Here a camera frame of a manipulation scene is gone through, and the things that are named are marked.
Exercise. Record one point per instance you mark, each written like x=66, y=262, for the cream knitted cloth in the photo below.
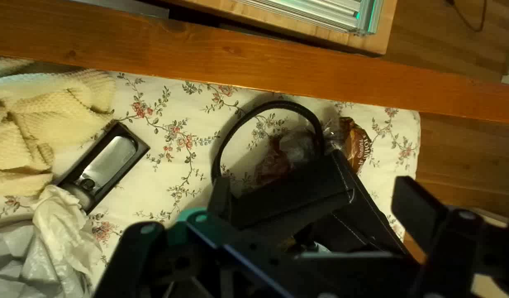
x=40, y=127

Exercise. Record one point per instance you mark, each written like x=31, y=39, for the brown shiny wrapper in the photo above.
x=355, y=147

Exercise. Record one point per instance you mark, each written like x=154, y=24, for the aluminium rail frame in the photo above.
x=321, y=12

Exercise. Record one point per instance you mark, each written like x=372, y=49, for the wooden bed frame rail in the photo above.
x=210, y=50

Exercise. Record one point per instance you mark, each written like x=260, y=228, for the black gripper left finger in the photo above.
x=134, y=259

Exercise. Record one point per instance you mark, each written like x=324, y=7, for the silver metal item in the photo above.
x=106, y=163

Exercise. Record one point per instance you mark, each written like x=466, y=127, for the black fabric bag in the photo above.
x=298, y=193

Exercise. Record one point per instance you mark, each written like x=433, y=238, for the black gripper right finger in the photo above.
x=438, y=243

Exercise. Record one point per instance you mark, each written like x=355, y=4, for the grey plastic bag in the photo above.
x=56, y=243

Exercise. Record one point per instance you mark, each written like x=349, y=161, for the black rectangular tray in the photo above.
x=124, y=173

